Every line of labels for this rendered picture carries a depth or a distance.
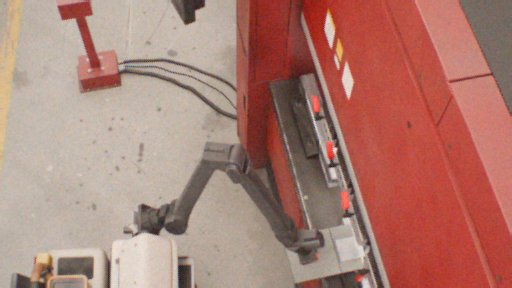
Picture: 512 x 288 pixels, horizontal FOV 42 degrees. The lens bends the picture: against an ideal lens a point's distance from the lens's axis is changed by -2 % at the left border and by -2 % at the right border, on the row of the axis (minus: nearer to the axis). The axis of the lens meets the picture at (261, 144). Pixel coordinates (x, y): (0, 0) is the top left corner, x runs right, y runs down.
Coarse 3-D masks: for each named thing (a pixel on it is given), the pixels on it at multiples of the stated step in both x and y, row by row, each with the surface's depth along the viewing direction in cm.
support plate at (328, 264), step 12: (336, 228) 261; (348, 228) 261; (288, 252) 256; (324, 252) 256; (336, 252) 256; (300, 264) 254; (312, 264) 254; (324, 264) 254; (336, 264) 254; (348, 264) 254; (360, 264) 254; (300, 276) 252; (312, 276) 252; (324, 276) 252
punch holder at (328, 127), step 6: (324, 96) 254; (324, 102) 256; (324, 108) 257; (324, 114) 259; (324, 120) 260; (330, 120) 252; (324, 126) 262; (330, 126) 253; (324, 132) 264; (330, 132) 255; (330, 138) 256; (336, 138) 254; (336, 144) 260
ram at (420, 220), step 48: (336, 0) 214; (384, 0) 174; (384, 48) 178; (336, 96) 237; (384, 96) 186; (384, 144) 193; (432, 144) 157; (384, 192) 202; (432, 192) 163; (384, 240) 211; (432, 240) 169
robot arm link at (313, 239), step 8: (296, 232) 236; (304, 232) 235; (312, 232) 233; (320, 232) 235; (288, 240) 231; (296, 240) 234; (304, 240) 233; (312, 240) 233; (320, 240) 234; (312, 248) 234; (320, 248) 234
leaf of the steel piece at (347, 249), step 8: (336, 240) 258; (344, 240) 258; (352, 240) 259; (336, 248) 256; (344, 248) 257; (352, 248) 257; (360, 248) 257; (344, 256) 255; (352, 256) 256; (360, 256) 256
